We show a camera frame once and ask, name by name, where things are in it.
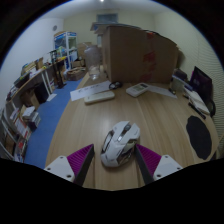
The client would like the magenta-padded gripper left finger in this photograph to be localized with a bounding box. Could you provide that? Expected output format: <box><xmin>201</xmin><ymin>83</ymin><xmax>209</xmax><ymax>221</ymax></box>
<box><xmin>44</xmin><ymin>143</ymin><xmax>96</xmax><ymax>187</ymax></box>

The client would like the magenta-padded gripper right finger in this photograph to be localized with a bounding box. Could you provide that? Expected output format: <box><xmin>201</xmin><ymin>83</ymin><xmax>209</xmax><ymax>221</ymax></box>
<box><xmin>134</xmin><ymin>143</ymin><xmax>184</xmax><ymax>186</ymax></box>

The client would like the white and black computer mouse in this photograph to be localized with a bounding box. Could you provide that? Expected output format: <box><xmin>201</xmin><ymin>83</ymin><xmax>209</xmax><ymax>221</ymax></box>
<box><xmin>100</xmin><ymin>120</ymin><xmax>141</xmax><ymax>168</ymax></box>

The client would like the black round mouse pad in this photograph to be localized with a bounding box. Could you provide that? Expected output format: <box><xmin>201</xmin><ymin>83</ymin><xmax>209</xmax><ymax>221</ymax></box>
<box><xmin>185</xmin><ymin>115</ymin><xmax>213</xmax><ymax>161</ymax></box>

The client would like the cluttered shelf unit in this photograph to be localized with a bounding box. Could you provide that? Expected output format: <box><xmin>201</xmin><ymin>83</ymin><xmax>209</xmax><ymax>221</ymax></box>
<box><xmin>0</xmin><ymin>99</ymin><xmax>43</xmax><ymax>164</ymax></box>

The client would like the long black pen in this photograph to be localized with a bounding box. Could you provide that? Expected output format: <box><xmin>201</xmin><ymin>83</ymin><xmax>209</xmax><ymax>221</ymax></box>
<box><xmin>187</xmin><ymin>101</ymin><xmax>207</xmax><ymax>120</ymax></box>

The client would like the white paper sheet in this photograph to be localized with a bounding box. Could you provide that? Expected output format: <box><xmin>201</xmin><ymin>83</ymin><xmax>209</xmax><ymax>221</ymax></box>
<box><xmin>146</xmin><ymin>84</ymin><xmax>178</xmax><ymax>100</ymax></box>
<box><xmin>69</xmin><ymin>80</ymin><xmax>112</xmax><ymax>102</ymax></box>

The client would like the white remote with display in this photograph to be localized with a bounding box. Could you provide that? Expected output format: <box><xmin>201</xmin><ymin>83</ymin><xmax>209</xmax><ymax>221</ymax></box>
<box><xmin>125</xmin><ymin>82</ymin><xmax>150</xmax><ymax>98</ymax></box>

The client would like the dark computer monitor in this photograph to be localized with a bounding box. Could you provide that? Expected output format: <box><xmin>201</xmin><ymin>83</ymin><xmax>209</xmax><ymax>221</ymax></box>
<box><xmin>189</xmin><ymin>65</ymin><xmax>214</xmax><ymax>106</ymax></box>

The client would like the small brown cardboard box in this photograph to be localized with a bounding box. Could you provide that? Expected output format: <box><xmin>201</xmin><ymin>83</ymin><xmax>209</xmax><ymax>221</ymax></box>
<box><xmin>66</xmin><ymin>66</ymin><xmax>87</xmax><ymax>82</ymax></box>

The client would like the black floor stand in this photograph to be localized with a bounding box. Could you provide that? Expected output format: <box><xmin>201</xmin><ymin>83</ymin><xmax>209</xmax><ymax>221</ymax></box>
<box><xmin>49</xmin><ymin>49</ymin><xmax>67</xmax><ymax>90</ymax></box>

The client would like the clear plastic water jug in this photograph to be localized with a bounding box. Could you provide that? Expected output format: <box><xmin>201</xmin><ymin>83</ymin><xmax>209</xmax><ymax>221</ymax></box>
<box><xmin>83</xmin><ymin>44</ymin><xmax>103</xmax><ymax>81</ymax></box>

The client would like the large brown cardboard box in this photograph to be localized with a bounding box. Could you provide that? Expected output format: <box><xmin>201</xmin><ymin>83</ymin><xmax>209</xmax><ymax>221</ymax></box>
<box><xmin>94</xmin><ymin>23</ymin><xmax>179</xmax><ymax>84</ymax></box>

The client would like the blue and white cabinet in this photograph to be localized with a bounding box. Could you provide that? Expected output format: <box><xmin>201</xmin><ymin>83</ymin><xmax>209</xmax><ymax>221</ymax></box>
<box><xmin>53</xmin><ymin>30</ymin><xmax>78</xmax><ymax>71</ymax></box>

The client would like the pale blue door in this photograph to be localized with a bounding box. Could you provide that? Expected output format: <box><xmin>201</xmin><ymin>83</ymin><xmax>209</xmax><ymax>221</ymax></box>
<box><xmin>96</xmin><ymin>13</ymin><xmax>119</xmax><ymax>24</ymax></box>

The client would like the small black ring-shaped object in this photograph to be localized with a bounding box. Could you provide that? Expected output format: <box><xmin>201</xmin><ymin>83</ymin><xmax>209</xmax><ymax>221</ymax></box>
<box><xmin>108</xmin><ymin>80</ymin><xmax>123</xmax><ymax>90</ymax></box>

